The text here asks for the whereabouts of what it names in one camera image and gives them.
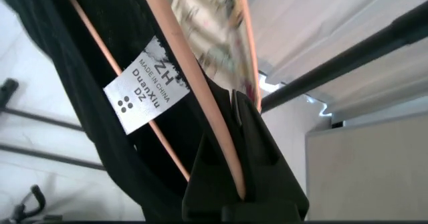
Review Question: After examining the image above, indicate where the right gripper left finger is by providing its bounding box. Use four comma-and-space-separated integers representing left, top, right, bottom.
182, 132, 241, 222

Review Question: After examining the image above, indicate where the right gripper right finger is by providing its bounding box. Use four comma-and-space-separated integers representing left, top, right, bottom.
230, 89, 309, 222

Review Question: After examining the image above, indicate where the pink clothes hanger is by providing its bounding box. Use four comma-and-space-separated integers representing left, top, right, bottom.
239, 0, 263, 114
59, 0, 247, 201

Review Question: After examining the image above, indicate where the cream printed garment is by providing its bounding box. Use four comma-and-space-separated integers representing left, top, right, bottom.
160, 0, 262, 100

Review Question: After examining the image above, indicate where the black garment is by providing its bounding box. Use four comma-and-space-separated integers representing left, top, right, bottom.
0, 0, 235, 223

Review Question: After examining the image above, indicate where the black clothes rack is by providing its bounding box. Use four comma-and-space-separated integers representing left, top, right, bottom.
0, 1, 428, 171

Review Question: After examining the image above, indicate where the black cable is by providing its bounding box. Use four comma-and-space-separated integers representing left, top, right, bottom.
11, 183, 47, 222

